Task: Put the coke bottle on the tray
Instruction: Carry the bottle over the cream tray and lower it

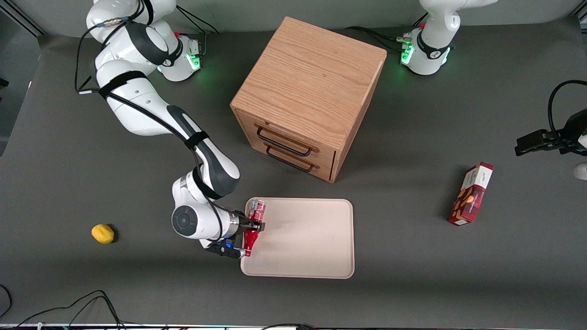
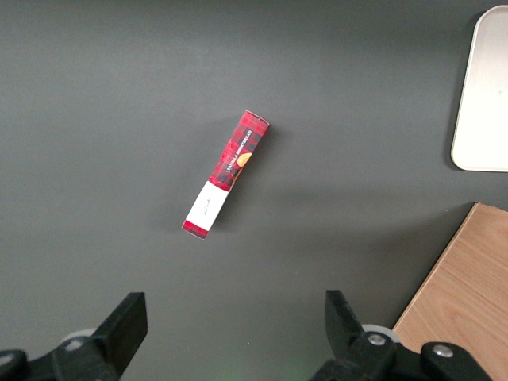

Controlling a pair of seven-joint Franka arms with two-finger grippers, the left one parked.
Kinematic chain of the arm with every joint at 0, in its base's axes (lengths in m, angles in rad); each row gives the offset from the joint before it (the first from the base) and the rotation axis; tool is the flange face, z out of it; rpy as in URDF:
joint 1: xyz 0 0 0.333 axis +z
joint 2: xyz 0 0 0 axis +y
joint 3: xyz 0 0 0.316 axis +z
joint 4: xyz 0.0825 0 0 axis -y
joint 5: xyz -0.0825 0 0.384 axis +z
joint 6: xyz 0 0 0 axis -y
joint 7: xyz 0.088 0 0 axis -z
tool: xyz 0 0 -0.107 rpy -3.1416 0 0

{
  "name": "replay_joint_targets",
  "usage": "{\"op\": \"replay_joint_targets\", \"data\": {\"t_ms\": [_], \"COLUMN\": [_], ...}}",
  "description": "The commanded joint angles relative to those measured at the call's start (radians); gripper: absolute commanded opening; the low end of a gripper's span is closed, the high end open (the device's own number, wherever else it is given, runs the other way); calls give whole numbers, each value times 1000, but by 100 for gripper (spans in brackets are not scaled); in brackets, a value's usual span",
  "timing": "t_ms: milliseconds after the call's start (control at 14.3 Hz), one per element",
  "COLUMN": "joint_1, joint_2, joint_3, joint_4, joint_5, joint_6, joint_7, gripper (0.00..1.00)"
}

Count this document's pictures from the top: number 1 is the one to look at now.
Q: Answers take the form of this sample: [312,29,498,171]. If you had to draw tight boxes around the black looped table cables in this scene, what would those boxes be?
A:
[14,290,138,330]

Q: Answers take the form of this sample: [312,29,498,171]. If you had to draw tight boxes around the black thin edge cable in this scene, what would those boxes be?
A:
[0,284,12,319]

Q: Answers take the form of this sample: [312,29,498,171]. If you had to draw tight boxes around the red coke bottle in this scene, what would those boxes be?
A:
[243,200,267,257]

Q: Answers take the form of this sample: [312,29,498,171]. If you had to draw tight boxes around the black cable with red mark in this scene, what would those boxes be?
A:
[261,323,318,330]

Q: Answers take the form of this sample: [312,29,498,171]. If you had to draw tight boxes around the black metal drawer handle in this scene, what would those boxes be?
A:
[266,147,315,173]
[257,127,313,157]

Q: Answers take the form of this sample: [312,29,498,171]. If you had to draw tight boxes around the dark metal frame rail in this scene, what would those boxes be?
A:
[0,0,46,37]

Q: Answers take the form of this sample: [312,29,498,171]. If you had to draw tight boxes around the yellow lemon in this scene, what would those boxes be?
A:
[91,224,115,244]

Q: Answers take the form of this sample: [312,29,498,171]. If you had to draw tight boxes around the black left base cables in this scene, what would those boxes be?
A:
[344,13,429,52]

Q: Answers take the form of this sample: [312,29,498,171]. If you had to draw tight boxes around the black base cables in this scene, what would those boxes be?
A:
[344,13,429,52]
[176,5,220,55]

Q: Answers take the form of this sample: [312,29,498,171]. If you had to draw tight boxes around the beige plastic tray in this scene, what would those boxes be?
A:
[240,197,355,279]

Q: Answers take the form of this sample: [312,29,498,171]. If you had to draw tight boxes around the wooden two-drawer cabinet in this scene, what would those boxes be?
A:
[230,16,387,184]

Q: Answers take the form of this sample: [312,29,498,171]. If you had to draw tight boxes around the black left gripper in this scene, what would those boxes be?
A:
[515,109,587,157]

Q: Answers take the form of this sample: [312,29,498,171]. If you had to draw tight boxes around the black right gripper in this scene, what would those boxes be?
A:
[236,212,266,249]

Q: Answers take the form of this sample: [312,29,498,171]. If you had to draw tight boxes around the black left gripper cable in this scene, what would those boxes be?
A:
[548,80,587,136]

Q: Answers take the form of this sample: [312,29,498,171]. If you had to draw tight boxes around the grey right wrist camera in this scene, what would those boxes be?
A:
[205,241,246,260]

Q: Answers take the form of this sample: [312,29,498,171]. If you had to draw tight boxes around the black right base cables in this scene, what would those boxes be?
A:
[176,5,220,55]

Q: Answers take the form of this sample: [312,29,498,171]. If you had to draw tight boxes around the red almond snack box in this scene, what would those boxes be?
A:
[448,162,494,226]

